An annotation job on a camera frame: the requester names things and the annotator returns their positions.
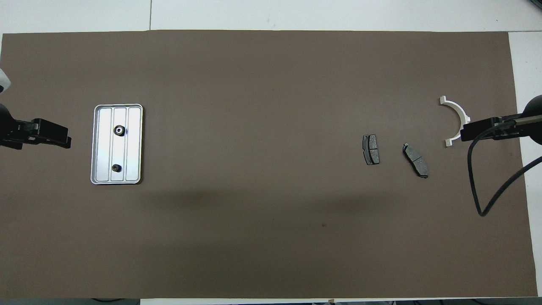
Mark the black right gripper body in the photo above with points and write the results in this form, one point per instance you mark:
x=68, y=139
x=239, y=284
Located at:
x=531, y=123

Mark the rectangular dark brake pad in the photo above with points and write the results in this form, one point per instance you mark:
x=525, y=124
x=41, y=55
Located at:
x=371, y=149

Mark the silver metal tray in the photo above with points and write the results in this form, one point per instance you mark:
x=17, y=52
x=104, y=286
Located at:
x=106, y=144

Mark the large black bearing gear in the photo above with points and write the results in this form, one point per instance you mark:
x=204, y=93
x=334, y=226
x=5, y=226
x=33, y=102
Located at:
x=119, y=130

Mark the tapered dark brake pad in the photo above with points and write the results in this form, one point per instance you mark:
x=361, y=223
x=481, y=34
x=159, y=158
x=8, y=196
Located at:
x=416, y=161

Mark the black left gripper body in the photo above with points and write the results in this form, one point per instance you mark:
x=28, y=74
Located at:
x=12, y=131

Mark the small black bearing gear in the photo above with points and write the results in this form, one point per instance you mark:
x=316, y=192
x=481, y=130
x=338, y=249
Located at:
x=116, y=168

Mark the white semicircular bracket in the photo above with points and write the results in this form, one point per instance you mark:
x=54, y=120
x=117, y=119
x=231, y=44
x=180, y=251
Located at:
x=459, y=112

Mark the brown table mat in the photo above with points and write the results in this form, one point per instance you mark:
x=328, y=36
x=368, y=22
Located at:
x=271, y=84

